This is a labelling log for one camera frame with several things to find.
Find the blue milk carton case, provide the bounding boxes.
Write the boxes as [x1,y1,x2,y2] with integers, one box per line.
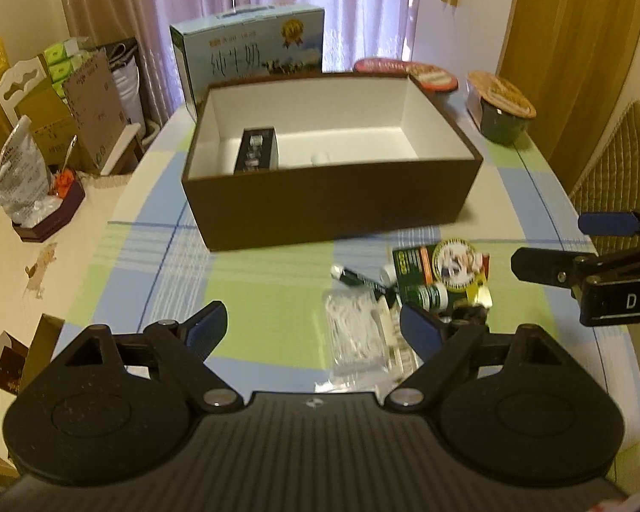
[169,4,325,121]

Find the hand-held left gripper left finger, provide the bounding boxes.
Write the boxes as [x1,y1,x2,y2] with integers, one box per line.
[64,301,246,414]

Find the green blister card pack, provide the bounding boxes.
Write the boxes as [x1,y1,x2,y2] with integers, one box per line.
[392,238,490,311]

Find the red round tin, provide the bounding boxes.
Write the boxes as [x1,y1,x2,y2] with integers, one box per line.
[353,58,460,91]

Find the clear bag of floss picks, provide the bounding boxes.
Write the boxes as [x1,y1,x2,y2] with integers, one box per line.
[316,287,394,391]

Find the small black box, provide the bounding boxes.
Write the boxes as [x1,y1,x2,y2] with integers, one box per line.
[233,127,279,174]

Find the brown curtain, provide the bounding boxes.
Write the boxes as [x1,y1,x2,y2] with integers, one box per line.
[498,0,640,174]

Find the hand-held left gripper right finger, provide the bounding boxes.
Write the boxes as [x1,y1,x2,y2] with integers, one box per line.
[387,304,566,413]

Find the instant noodle cup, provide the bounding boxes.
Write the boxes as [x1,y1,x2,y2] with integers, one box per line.
[466,70,537,145]

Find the green lip balm tube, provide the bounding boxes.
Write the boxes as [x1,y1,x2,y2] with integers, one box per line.
[331,265,388,295]

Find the quilted chair back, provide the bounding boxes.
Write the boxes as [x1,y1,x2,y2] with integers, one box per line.
[568,100,640,257]

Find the stack of green tissue packs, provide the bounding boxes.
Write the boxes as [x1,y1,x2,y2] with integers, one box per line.
[36,36,96,98]

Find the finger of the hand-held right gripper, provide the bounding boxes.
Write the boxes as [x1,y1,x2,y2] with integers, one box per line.
[578,208,640,236]
[511,242,640,300]

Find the white plastic bag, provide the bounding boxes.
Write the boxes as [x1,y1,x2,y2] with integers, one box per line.
[0,116,55,215]

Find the white carved chair back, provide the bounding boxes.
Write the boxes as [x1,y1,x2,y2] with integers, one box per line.
[0,56,50,118]

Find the white bag with black clip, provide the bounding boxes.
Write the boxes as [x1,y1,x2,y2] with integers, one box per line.
[105,38,148,130]

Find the checkered cloth desktop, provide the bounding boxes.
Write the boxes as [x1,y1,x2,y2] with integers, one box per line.
[64,72,640,465]

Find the dark red tray box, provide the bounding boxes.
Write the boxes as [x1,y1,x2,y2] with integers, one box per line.
[12,178,86,244]

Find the white blister strip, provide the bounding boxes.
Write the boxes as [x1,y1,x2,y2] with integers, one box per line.
[378,299,423,375]

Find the cream printed cloth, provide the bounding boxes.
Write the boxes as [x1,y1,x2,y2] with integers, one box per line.
[0,171,140,342]

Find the brown cardboard box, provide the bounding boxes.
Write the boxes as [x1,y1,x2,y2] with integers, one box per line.
[181,72,484,253]

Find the open cardboard box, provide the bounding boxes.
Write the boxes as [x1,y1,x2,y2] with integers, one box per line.
[63,48,133,176]

